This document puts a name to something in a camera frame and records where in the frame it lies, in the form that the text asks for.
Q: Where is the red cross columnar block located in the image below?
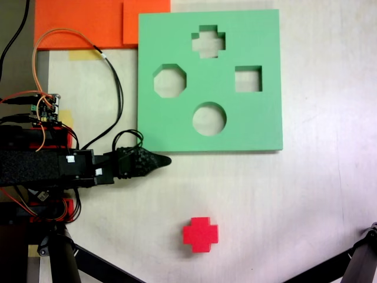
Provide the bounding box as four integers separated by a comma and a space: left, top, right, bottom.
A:
182, 216, 220, 254

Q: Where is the small circuit board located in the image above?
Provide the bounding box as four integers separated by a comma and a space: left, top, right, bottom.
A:
29, 93, 63, 128

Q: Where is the orange flat block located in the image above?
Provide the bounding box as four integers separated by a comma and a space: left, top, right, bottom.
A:
34, 0, 172, 50

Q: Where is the black twin cable white marker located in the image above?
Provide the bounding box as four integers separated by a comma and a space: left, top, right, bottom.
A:
80, 44, 124, 151

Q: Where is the thin red wire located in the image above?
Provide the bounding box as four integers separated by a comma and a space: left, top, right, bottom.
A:
0, 90, 55, 104

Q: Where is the thin black servo wire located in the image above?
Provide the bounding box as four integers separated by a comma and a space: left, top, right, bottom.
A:
112, 129, 145, 154

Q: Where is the green shape sorting board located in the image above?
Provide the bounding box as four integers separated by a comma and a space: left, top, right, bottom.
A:
136, 8, 284, 154

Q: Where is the thin orange wire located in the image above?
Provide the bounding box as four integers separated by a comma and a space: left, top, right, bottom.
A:
31, 27, 98, 100

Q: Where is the black plug cable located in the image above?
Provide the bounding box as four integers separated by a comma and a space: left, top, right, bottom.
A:
0, 114, 38, 125
0, 96, 41, 107

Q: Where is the thick black cable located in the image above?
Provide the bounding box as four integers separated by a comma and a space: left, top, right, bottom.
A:
0, 0, 31, 83

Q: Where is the thin black tripod strut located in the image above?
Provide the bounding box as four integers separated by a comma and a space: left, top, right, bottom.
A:
72, 243, 143, 283
282, 248, 355, 283

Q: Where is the notched black tripod leg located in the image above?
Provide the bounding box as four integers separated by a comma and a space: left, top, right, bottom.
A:
342, 222, 377, 283

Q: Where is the yellow tape strip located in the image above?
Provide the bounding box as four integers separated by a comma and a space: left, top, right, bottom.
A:
59, 109, 74, 128
27, 243, 41, 259
68, 49, 104, 62

